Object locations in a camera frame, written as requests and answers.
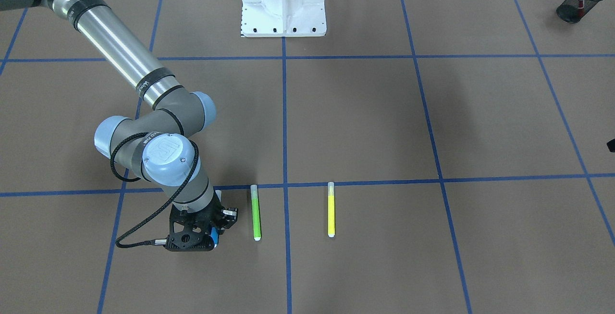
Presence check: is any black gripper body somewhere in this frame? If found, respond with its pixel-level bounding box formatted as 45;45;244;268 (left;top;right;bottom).
166;203;239;252

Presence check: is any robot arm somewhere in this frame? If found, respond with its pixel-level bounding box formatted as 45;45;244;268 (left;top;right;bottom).
1;0;237;251

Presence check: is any green marker pen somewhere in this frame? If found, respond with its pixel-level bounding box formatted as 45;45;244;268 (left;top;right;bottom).
250;184;262;242

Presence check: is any yellow marker pen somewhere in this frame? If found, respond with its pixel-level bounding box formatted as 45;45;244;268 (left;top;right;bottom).
327;182;336;238

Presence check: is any brown paper table cover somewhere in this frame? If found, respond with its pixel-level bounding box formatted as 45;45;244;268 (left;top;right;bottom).
1;0;614;314

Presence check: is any black round cup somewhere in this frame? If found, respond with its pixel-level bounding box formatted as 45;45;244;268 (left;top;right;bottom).
556;0;603;24

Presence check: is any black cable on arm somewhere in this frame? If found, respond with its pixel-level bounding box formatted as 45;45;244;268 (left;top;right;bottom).
110;132;200;250

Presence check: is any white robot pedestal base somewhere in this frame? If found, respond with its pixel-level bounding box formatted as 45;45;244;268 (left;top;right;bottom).
240;0;327;38

